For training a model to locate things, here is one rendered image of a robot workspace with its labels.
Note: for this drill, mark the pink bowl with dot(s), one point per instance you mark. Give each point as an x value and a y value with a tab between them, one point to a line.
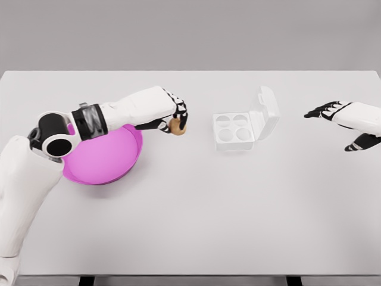
104	155

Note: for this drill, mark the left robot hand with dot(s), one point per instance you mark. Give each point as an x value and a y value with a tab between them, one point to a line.
157	104

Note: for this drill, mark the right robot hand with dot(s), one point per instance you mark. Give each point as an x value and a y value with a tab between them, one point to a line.
354	117

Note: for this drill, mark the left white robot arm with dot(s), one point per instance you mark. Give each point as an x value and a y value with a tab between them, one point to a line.
35	167

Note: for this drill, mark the brown egg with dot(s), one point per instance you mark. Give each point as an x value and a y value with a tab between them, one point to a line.
177	127

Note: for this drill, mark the clear plastic egg box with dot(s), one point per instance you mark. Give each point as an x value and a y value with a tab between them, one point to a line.
244	125

